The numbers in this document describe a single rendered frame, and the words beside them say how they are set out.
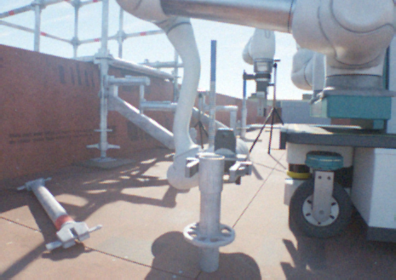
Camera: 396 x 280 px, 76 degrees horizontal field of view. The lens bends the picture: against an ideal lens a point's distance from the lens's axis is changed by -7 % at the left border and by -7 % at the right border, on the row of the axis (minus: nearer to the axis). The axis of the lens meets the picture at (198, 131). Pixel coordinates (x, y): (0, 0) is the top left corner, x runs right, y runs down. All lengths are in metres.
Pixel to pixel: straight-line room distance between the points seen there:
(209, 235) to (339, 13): 0.53
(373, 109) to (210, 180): 0.45
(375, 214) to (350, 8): 0.50
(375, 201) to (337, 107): 0.26
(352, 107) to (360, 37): 0.24
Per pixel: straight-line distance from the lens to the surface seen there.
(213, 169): 0.59
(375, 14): 0.59
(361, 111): 0.78
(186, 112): 0.93
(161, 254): 0.76
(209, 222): 0.63
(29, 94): 1.74
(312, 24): 0.63
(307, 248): 0.84
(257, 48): 1.23
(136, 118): 1.78
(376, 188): 0.80
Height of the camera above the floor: 0.37
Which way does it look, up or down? 4 degrees down
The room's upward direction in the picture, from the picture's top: 1 degrees clockwise
